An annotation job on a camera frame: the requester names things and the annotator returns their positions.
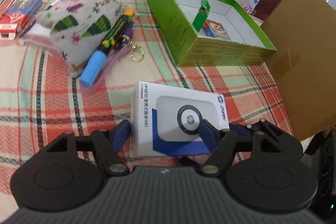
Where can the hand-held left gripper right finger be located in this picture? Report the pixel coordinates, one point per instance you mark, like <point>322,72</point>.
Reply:
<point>207,132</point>

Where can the red and white box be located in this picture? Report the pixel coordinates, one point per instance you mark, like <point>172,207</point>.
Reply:
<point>10,29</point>

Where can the marker with blue cap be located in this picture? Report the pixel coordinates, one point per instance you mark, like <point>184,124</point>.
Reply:
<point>92,66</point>

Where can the green cardboard box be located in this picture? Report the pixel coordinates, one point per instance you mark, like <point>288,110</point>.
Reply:
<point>173,19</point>

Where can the grey patterned pouch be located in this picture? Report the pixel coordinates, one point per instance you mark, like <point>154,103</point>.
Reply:
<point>78,16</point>

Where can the colourful card pack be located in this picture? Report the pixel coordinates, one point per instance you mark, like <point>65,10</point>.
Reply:
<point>216,29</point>

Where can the white router box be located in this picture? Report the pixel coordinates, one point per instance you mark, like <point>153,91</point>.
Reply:
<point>170,98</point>

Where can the blue card pack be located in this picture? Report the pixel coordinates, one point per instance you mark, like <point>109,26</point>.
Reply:
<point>26,6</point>

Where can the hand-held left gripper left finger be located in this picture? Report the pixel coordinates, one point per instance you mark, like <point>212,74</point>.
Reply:
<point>122,132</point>

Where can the brown cardboard sheet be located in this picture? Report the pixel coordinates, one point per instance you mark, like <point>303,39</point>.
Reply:
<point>302,56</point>

